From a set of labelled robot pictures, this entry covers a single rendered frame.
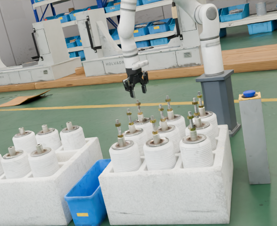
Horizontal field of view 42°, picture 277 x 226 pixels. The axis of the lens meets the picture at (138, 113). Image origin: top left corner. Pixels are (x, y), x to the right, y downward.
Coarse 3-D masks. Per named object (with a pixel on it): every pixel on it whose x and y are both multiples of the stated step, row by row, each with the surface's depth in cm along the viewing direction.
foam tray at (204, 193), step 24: (216, 144) 126; (144, 168) 114; (192, 168) 107; (216, 168) 104; (120, 192) 114; (144, 192) 112; (168, 192) 109; (192, 192) 107; (216, 192) 105; (120, 216) 117; (144, 216) 114; (168, 216) 112; (192, 216) 109; (216, 216) 107
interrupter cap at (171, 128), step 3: (159, 126) 127; (168, 126) 126; (171, 126) 125; (174, 126) 124; (156, 129) 125; (159, 129) 125; (168, 129) 124; (171, 129) 122; (174, 129) 122; (159, 132) 121; (162, 132) 121; (165, 132) 121
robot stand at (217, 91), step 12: (228, 72) 171; (204, 84) 171; (216, 84) 168; (228, 84) 171; (204, 96) 174; (216, 96) 170; (228, 96) 170; (216, 108) 172; (228, 108) 171; (228, 120) 172
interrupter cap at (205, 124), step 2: (194, 122) 124; (202, 122) 122; (204, 122) 122; (206, 122) 122; (208, 122) 121; (194, 124) 122; (202, 124) 121; (204, 124) 120; (206, 124) 120; (208, 124) 119; (188, 126) 121; (194, 126) 121; (202, 126) 119; (204, 126) 118; (206, 126) 117; (208, 126) 118; (188, 128) 120; (196, 128) 118; (198, 128) 117; (200, 128) 117; (202, 128) 117; (204, 128) 117
